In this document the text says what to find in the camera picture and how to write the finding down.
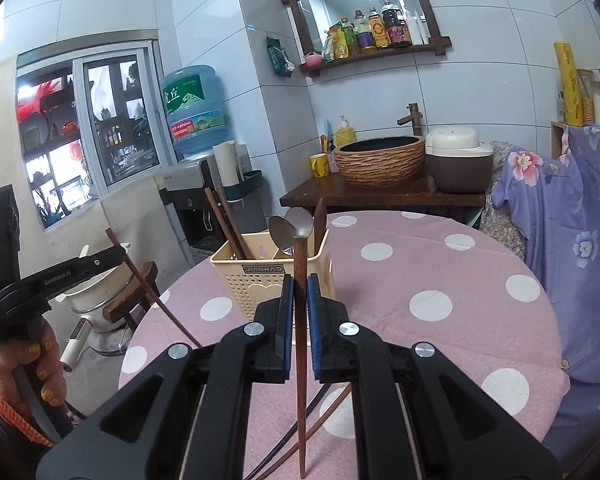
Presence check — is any bamboo style faucet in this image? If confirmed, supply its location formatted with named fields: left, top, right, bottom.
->
left=397, top=103, right=426, bottom=137

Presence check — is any window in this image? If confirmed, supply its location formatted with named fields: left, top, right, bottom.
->
left=15, top=42, right=164, bottom=231

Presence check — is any brown wooden spoon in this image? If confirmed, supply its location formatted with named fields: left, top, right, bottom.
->
left=313, top=197, right=330, bottom=259

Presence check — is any person's left hand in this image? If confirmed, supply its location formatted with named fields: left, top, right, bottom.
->
left=0, top=317, right=67, bottom=411

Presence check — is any wooden framed mirror shelf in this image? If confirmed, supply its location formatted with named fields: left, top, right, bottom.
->
left=281, top=0, right=452, bottom=79

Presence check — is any glass jar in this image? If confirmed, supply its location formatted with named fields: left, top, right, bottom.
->
left=577, top=70, right=597, bottom=126

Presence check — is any beige plastic utensil holder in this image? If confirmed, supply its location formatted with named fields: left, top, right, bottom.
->
left=210, top=232, right=337, bottom=322

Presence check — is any water dispenser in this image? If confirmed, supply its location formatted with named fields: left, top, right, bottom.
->
left=161, top=157, right=267, bottom=262

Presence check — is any white paper roll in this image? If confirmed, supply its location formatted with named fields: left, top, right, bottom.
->
left=213, top=141, right=242, bottom=187

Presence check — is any yellow box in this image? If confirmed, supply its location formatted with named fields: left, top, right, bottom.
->
left=553, top=41, right=584, bottom=127

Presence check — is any green hanging packet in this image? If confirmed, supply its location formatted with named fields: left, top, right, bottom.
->
left=266, top=36, right=295, bottom=79

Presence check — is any pink polka-dot tablecloth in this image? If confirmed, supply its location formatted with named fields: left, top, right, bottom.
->
left=119, top=210, right=572, bottom=480

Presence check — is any small wooden shelf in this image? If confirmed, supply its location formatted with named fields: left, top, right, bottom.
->
left=550, top=121, right=571, bottom=166

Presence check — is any orange woven strap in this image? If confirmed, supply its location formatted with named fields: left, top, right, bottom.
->
left=0, top=387, right=52, bottom=445

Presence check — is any dark wooden chair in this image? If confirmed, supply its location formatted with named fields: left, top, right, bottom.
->
left=103, top=262, right=160, bottom=342

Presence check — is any row of condiment bottles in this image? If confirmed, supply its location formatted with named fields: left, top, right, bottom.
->
left=322, top=0, right=431, bottom=61

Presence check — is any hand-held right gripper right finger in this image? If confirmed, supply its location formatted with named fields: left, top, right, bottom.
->
left=306, top=272, right=563, bottom=480

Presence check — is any yellow soap bottle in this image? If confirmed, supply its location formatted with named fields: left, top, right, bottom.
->
left=335, top=115, right=357, bottom=150

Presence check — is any grey patterned cloth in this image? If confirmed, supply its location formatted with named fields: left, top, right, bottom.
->
left=477, top=141, right=529, bottom=262

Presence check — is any teal plastic rack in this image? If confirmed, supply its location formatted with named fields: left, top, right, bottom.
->
left=227, top=170, right=264, bottom=204

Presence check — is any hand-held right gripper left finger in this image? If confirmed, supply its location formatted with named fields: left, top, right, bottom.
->
left=36, top=275, right=296, bottom=480

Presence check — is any dark wooden cabinet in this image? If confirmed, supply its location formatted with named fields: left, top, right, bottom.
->
left=279, top=172, right=487, bottom=232

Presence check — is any brown and white rice cooker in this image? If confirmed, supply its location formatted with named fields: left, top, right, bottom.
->
left=424, top=127, right=495, bottom=194

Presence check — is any purple floral cloth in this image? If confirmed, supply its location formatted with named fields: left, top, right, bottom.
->
left=491, top=125, right=600, bottom=461

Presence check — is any woven brown basin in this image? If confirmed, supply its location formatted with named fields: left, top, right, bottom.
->
left=333, top=135, right=427, bottom=189

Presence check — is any blue water jug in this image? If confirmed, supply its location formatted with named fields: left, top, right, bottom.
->
left=160, top=64, right=231, bottom=157

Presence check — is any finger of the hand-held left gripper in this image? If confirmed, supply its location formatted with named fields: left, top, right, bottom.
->
left=0, top=245, right=129, bottom=307

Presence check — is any white handheld device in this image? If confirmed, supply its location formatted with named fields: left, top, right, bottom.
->
left=59, top=320, right=92, bottom=369

